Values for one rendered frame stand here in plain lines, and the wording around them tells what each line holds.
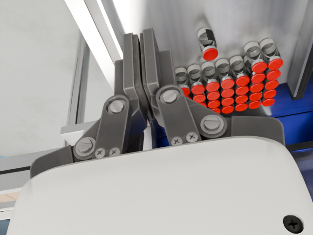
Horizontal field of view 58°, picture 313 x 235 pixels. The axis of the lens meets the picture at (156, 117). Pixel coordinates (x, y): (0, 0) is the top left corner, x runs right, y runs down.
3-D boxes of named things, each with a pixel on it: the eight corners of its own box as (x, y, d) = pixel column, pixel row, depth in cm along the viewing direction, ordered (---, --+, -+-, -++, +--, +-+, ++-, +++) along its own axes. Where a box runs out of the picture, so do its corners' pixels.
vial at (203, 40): (212, 37, 41) (218, 58, 38) (197, 40, 41) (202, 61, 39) (212, 24, 39) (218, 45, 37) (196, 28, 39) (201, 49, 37)
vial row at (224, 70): (270, 58, 45) (280, 79, 43) (161, 79, 47) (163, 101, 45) (272, 47, 43) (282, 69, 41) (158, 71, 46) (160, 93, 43)
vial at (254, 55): (257, 50, 44) (266, 72, 41) (243, 53, 44) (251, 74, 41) (259, 39, 42) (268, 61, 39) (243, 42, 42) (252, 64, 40)
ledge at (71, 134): (137, 147, 70) (137, 154, 69) (87, 155, 72) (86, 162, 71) (119, 115, 59) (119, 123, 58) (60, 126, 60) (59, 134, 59)
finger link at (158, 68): (161, 172, 13) (152, 70, 17) (229, 161, 13) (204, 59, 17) (145, 138, 11) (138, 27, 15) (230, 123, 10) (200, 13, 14)
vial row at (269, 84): (269, 67, 47) (278, 88, 44) (163, 88, 49) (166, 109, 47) (270, 58, 45) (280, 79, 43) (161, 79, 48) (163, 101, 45)
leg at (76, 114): (103, 3, 123) (93, 162, 79) (83, 7, 124) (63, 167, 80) (95, -17, 116) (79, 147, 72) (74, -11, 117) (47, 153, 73)
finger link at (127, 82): (94, 183, 14) (99, 80, 18) (158, 172, 13) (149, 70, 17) (63, 153, 11) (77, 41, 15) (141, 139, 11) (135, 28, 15)
